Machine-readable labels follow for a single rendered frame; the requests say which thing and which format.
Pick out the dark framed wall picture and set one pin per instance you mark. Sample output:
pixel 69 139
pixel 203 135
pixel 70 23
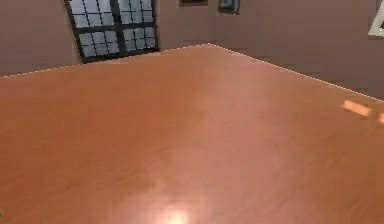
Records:
pixel 193 2

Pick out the black framed glass door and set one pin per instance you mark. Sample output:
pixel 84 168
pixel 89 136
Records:
pixel 113 28

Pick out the teal framed wall picture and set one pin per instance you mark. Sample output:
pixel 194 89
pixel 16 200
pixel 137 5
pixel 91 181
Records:
pixel 228 4

